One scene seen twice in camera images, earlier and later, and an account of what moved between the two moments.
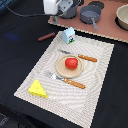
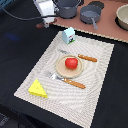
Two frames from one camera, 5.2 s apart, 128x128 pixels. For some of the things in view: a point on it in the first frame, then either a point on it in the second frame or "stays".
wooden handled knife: (80, 56) stays
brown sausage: (46, 36) to (40, 25)
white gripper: (54, 7) to (46, 8)
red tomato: (71, 63) stays
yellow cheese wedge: (36, 88) stays
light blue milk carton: (68, 35) stays
